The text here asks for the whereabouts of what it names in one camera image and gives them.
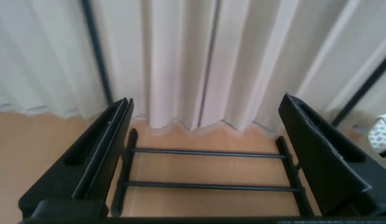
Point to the beige curtain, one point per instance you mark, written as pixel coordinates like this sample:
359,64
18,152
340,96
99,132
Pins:
180,62

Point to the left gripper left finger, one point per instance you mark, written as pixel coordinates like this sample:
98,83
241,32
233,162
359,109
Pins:
96,177

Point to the white laundry basket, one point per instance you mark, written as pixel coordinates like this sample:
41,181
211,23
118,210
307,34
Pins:
379,137

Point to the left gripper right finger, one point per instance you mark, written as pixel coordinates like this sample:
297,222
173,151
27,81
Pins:
323,174

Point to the black clothes rack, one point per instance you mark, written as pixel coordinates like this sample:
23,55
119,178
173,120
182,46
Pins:
211,186

